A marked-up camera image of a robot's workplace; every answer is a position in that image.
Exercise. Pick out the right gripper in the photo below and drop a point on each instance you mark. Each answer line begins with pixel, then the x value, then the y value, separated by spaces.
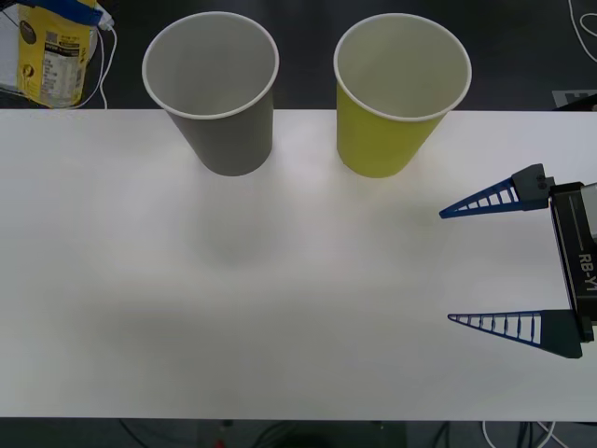
pixel 576 252

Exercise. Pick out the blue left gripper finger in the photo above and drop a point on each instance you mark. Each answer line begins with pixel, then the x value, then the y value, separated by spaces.
pixel 70 8

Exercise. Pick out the yellow bottle with black cap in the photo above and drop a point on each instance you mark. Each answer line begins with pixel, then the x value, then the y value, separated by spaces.
pixel 51 60

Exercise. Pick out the white power strip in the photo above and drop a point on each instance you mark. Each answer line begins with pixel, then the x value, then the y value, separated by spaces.
pixel 107 21

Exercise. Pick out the grey round floor base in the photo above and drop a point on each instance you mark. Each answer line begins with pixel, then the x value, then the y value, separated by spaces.
pixel 7 56

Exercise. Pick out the grey floor marker tag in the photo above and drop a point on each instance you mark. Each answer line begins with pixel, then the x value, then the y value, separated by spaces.
pixel 573 98

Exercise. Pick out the grey bin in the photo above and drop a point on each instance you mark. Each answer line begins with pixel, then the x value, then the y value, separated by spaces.
pixel 219 135

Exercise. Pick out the yellow-green bin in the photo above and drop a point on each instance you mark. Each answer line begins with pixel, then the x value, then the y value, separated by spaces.
pixel 378 144

